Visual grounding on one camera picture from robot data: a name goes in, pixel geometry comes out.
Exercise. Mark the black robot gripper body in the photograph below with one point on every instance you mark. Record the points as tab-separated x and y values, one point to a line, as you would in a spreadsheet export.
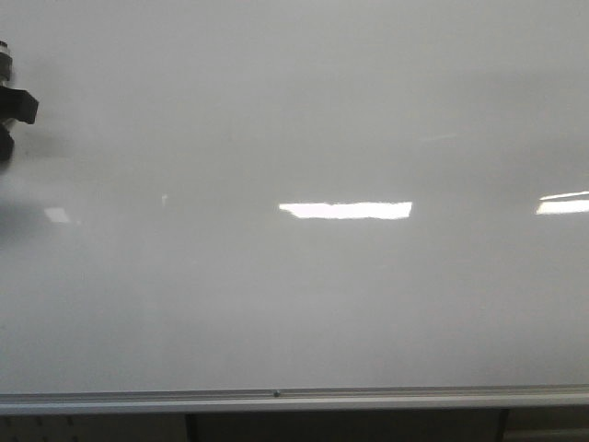
16	105

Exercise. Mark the white whiteboard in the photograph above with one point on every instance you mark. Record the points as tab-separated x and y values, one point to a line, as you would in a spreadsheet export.
247	195

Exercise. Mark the aluminium whiteboard tray rail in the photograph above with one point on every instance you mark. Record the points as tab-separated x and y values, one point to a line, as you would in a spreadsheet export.
293	400

